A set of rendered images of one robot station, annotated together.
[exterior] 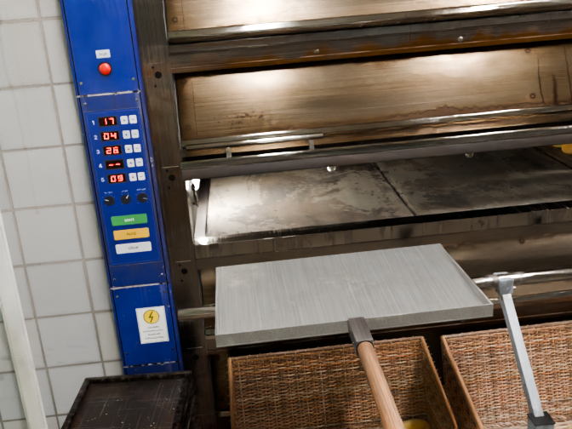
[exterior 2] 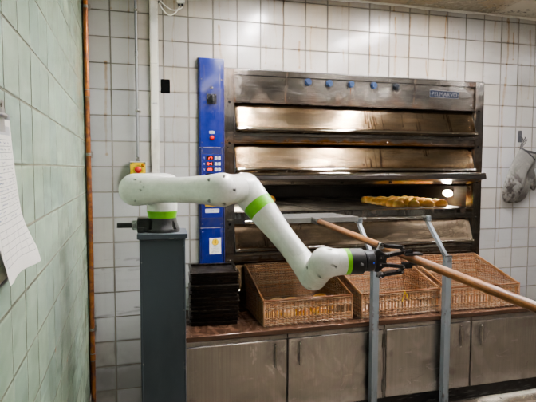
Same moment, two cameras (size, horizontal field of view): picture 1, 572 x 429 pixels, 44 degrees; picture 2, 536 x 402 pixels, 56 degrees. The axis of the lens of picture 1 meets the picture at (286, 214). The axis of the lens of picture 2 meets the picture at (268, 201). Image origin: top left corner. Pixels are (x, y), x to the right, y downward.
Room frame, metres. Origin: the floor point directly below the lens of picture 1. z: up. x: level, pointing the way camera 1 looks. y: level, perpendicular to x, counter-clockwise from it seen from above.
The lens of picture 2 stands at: (-1.41, 0.73, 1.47)
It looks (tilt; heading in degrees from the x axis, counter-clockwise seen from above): 4 degrees down; 347
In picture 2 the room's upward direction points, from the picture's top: straight up
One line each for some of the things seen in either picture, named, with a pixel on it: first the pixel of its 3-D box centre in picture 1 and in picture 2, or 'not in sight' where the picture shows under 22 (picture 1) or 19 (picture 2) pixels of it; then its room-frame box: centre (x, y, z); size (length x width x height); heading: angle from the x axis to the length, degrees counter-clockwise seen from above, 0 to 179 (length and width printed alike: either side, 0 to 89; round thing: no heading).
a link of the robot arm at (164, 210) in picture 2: not in sight; (159, 195); (0.77, 0.72, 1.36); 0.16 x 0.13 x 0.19; 141
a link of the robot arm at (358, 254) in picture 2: not in sight; (354, 261); (0.24, 0.05, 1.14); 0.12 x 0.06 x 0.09; 4
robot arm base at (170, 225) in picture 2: not in sight; (148, 224); (0.78, 0.77, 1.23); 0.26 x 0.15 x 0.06; 89
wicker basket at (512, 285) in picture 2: not in sight; (461, 279); (1.59, -1.28, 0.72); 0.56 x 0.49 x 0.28; 92
